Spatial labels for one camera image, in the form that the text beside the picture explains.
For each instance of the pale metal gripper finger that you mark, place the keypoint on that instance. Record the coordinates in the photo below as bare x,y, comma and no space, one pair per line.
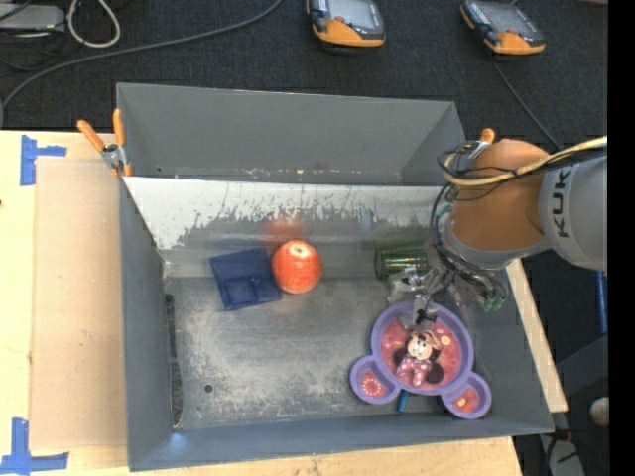
425,305
409,279

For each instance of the dark green can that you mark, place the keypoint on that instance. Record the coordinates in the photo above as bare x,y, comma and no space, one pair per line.
399,262

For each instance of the purple mouse-shaped divided plate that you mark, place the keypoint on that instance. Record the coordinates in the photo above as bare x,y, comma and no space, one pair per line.
421,360

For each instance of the blue pen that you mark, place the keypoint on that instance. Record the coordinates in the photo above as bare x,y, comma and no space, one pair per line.
402,402

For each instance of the red apple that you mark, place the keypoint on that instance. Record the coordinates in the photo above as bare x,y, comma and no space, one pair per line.
296,267

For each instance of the grey metal bin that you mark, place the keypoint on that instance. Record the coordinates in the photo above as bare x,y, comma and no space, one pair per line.
278,345

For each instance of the blue square plastic lid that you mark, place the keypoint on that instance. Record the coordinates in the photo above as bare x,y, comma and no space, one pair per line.
243,278

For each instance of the brown cardboard board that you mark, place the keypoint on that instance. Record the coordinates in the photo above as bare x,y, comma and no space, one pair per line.
74,290

